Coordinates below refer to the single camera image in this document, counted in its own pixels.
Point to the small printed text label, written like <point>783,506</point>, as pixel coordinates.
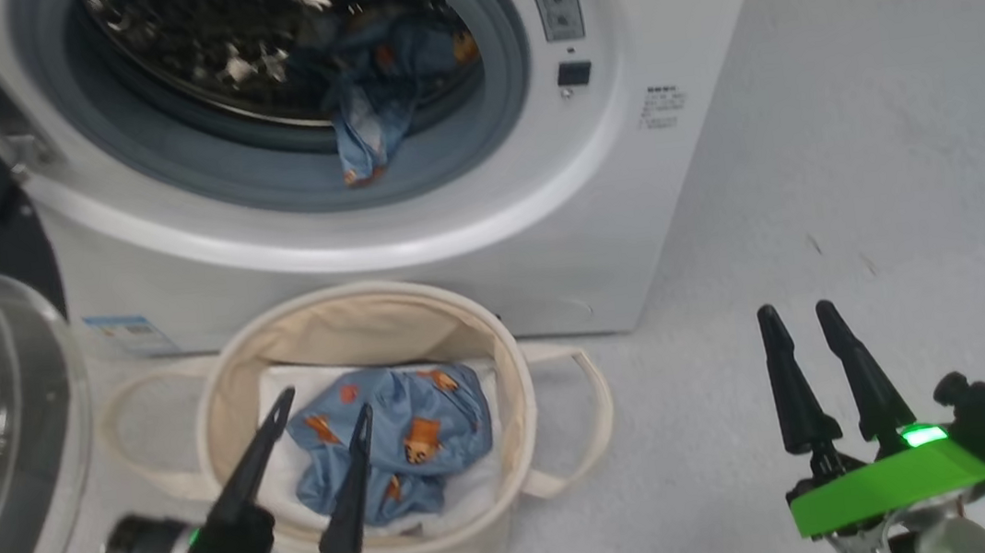
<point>661,107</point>

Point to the white front-load washing machine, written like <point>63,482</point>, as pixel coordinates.
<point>596,209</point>

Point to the blue garment with orange print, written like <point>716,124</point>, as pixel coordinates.
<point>434,413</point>
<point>372,114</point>

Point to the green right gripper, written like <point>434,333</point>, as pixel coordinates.
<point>878,483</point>

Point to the blue energy label sticker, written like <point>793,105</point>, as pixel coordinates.
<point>128,335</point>

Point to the grey rubber door gasket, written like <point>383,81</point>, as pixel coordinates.
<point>258,169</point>

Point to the cream canvas laundry basket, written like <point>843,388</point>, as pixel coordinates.
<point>496,387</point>

